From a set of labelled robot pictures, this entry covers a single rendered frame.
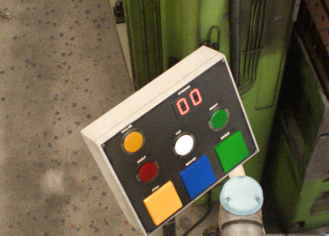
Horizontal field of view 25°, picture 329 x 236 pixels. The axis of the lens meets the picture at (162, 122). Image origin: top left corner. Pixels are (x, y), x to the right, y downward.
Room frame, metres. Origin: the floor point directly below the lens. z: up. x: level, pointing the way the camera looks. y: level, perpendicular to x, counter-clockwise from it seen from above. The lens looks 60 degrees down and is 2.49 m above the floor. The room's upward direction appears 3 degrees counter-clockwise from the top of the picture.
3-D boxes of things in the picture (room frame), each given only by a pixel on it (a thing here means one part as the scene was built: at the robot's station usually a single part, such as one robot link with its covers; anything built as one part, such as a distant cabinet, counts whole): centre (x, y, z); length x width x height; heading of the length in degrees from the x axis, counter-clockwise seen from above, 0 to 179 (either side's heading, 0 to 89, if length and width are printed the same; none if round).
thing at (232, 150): (0.77, -0.15, 1.01); 0.07 x 0.05 x 0.07; 126
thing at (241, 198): (0.53, -0.13, 1.23); 0.09 x 0.08 x 0.11; 177
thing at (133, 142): (0.72, 0.06, 1.16); 0.05 x 0.03 x 0.04; 101
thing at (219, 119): (0.80, -0.12, 1.09); 0.05 x 0.03 x 0.04; 101
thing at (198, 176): (0.71, -0.07, 1.01); 0.07 x 0.05 x 0.07; 126
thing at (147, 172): (0.68, 0.04, 1.09); 0.05 x 0.03 x 0.04; 101
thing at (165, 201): (0.65, 0.01, 1.01); 0.07 x 0.05 x 0.07; 126
